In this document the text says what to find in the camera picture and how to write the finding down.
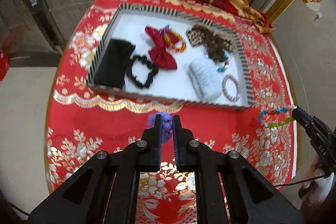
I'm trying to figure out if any black cable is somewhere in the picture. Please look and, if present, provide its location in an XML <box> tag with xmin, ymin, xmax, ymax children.
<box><xmin>273</xmin><ymin>174</ymin><xmax>326</xmax><ymax>188</ymax></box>

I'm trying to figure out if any red floral tablecloth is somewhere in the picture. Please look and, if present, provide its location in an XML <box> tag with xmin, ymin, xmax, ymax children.
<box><xmin>44</xmin><ymin>0</ymin><xmax>299</xmax><ymax>224</ymax></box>

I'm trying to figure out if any multicolour round bead bracelet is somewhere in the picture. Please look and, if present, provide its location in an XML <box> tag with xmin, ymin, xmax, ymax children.
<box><xmin>207</xmin><ymin>49</ymin><xmax>231</xmax><ymax>73</ymax></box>

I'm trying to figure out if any striped white tray box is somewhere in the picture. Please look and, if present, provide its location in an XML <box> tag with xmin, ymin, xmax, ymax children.
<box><xmin>86</xmin><ymin>3</ymin><xmax>254</xmax><ymax>109</ymax></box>

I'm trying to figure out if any orange crystal bead bracelet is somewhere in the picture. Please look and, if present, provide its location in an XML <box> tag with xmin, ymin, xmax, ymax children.
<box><xmin>159</xmin><ymin>24</ymin><xmax>188</xmax><ymax>54</ymax></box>

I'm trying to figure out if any black scrunchie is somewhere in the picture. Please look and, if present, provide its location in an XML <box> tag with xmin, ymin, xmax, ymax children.
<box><xmin>126</xmin><ymin>55</ymin><xmax>159</xmax><ymax>89</ymax></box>

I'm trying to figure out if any blue green chip bracelet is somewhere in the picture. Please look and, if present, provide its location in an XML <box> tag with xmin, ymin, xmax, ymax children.
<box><xmin>258</xmin><ymin>105</ymin><xmax>298</xmax><ymax>130</ymax></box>

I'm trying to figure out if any brown scrunchie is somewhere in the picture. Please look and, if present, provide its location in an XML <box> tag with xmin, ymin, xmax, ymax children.
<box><xmin>205</xmin><ymin>33</ymin><xmax>235</xmax><ymax>63</ymax></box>

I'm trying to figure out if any black velvet pouch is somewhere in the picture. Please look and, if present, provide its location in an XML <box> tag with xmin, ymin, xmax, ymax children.
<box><xmin>93</xmin><ymin>38</ymin><xmax>135</xmax><ymax>89</ymax></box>

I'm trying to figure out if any purple bead bracelet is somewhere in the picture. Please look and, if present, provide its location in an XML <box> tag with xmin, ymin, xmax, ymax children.
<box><xmin>146</xmin><ymin>112</ymin><xmax>174</xmax><ymax>143</ymax></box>

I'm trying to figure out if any red satin pouch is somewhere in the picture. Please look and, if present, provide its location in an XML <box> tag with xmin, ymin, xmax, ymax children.
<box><xmin>145</xmin><ymin>26</ymin><xmax>177</xmax><ymax>71</ymax></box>

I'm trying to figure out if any right hand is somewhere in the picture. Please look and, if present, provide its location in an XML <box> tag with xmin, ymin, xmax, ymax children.
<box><xmin>298</xmin><ymin>156</ymin><xmax>335</xmax><ymax>205</ymax></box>

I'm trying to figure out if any red box on floor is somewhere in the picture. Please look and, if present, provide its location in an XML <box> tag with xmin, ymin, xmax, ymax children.
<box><xmin>0</xmin><ymin>50</ymin><xmax>10</xmax><ymax>81</ymax></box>

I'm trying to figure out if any grey beaded bangle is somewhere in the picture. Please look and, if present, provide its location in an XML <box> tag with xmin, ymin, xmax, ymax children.
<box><xmin>222</xmin><ymin>74</ymin><xmax>240</xmax><ymax>102</ymax></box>

